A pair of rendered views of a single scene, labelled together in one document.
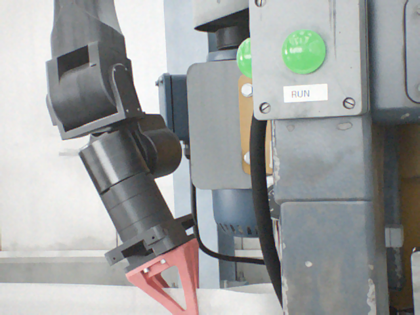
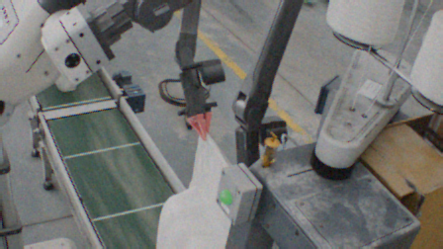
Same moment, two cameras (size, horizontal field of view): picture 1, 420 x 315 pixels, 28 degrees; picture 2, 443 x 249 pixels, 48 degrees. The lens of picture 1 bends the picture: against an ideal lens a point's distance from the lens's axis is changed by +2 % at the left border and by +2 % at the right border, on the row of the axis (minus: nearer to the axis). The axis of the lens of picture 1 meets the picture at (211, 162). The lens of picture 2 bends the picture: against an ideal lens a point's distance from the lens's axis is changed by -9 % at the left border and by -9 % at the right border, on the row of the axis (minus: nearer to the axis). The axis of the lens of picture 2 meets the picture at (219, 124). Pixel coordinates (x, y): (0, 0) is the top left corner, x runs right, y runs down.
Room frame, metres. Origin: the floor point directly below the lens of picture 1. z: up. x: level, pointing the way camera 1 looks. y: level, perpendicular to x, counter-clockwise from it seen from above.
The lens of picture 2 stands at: (-0.07, -0.50, 1.97)
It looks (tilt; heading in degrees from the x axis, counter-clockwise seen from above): 34 degrees down; 37
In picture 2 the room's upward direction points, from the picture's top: 11 degrees clockwise
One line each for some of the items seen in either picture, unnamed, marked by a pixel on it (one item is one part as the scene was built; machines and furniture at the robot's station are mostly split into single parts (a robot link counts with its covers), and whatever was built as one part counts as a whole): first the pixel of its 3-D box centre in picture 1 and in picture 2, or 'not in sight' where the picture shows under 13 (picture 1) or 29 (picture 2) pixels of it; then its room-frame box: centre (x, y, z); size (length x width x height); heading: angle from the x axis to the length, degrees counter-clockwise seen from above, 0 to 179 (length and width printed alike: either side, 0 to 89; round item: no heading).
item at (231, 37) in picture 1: (259, 39); not in sight; (1.13, -0.07, 1.35); 0.12 x 0.12 x 0.04
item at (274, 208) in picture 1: (281, 200); not in sight; (0.82, -0.07, 1.16); 0.04 x 0.02 x 0.04; 72
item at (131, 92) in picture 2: not in sight; (124, 89); (1.61, 1.48, 0.35); 0.30 x 0.15 x 0.15; 72
